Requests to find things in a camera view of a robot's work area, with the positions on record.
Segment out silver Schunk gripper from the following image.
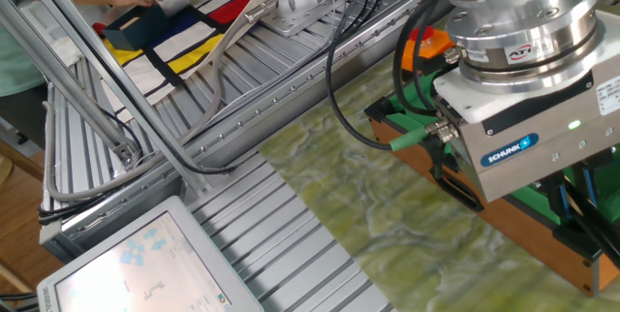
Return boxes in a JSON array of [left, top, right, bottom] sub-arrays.
[[432, 11, 620, 221]]

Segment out dark teal box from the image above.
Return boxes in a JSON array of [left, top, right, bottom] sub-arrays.
[[103, 5, 170, 52]]

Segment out mini green felt pool table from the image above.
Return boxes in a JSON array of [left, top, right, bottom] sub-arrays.
[[363, 69, 620, 298]]

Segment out orange box red push button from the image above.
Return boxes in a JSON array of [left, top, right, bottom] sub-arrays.
[[400, 25, 456, 74]]

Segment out green marble slab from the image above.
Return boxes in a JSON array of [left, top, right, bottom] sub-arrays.
[[259, 6, 620, 312]]

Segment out silver robot mounting plate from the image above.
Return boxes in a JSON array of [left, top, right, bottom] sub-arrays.
[[259, 0, 369, 38]]

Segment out colour block cloth bag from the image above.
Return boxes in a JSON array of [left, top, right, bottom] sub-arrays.
[[91, 0, 278, 108]]

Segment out white teach pendant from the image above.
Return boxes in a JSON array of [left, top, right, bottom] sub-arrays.
[[36, 195, 265, 312]]

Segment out person in dark clothes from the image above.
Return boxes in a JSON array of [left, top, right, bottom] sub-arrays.
[[0, 23, 48, 148]]

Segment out black cable bundle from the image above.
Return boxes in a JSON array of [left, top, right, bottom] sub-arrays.
[[38, 0, 500, 226]]

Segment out grey aluminium rail beam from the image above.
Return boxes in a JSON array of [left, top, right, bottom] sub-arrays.
[[38, 0, 454, 263]]

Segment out grey flexible hose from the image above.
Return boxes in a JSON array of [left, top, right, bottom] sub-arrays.
[[43, 0, 280, 203]]

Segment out aluminium frame brace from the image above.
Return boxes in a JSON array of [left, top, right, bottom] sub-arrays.
[[0, 0, 144, 168]]

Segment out aluminium frame post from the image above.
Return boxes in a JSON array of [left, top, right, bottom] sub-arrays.
[[7, 0, 217, 200]]

